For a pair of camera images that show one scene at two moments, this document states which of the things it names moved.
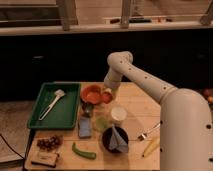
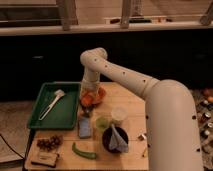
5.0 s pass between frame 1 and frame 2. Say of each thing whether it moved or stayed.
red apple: moved
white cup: stayed
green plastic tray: stayed
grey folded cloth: stayed
